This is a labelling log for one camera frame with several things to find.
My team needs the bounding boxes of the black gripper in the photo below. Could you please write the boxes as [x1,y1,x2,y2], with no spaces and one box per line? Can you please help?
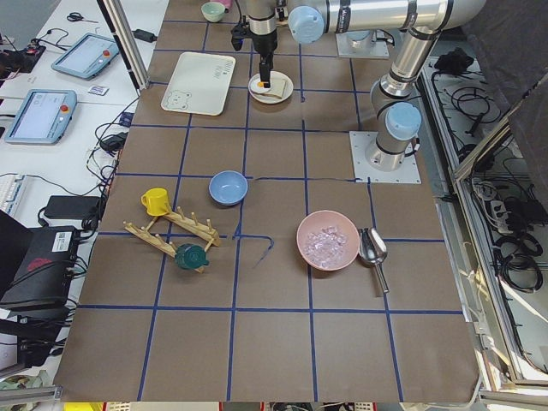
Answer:
[251,30,277,87]

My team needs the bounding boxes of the cream round plate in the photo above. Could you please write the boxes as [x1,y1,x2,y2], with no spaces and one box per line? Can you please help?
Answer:
[248,71,294,104]

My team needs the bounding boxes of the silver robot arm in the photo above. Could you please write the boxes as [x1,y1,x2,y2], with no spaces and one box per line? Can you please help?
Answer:
[288,1,390,57]
[243,0,485,172]

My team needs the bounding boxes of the bread slice on plate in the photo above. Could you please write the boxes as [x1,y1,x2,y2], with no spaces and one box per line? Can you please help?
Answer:
[265,78,287,98]

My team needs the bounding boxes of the toy fried egg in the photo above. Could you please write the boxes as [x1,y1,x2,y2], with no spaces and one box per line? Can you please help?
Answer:
[249,80,270,94]

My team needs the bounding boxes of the mint green bowl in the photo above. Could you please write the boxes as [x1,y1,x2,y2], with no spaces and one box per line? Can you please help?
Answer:
[200,1,225,23]

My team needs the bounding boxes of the cream bear tray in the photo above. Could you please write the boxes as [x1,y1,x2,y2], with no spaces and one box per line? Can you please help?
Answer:
[160,51,236,116]

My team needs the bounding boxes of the black power adapter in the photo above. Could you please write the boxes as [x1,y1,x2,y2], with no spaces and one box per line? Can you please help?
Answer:
[133,29,158,43]

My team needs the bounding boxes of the blue bowl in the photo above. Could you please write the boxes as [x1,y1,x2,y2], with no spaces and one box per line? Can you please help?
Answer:
[209,170,248,206]

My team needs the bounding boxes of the far teach pendant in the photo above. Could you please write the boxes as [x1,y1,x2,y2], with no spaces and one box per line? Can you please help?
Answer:
[51,33,119,80]

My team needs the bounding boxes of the teach pendant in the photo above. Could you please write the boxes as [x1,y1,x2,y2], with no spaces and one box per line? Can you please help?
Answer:
[4,89,78,145]
[51,33,119,80]

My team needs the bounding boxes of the yellow cup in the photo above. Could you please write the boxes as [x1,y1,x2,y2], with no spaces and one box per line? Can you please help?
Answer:
[140,188,171,217]

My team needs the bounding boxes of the wooden peg rack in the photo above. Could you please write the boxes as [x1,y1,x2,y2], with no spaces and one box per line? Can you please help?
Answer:
[122,205,223,274]

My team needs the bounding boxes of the pink bowl with ice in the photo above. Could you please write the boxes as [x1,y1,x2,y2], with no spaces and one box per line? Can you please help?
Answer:
[296,210,360,271]

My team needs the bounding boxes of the dark green cup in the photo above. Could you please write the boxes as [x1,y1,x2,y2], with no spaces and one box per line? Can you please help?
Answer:
[175,243,209,271]

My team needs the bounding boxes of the metal scoop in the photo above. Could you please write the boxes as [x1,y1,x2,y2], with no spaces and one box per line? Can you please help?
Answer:
[358,227,390,294]

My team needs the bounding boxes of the near teach pendant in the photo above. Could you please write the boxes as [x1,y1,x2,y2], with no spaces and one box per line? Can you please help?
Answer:
[4,89,78,145]

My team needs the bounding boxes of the white keyboard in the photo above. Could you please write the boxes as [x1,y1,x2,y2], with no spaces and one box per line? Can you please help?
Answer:
[1,174,27,216]

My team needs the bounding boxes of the black electronics box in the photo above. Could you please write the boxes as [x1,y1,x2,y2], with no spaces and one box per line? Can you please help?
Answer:
[1,212,80,312]

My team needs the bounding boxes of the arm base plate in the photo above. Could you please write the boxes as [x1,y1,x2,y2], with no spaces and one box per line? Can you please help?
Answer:
[349,131,421,184]
[336,30,390,60]

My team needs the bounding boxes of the aluminium frame post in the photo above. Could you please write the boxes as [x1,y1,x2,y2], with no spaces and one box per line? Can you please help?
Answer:
[97,0,150,91]

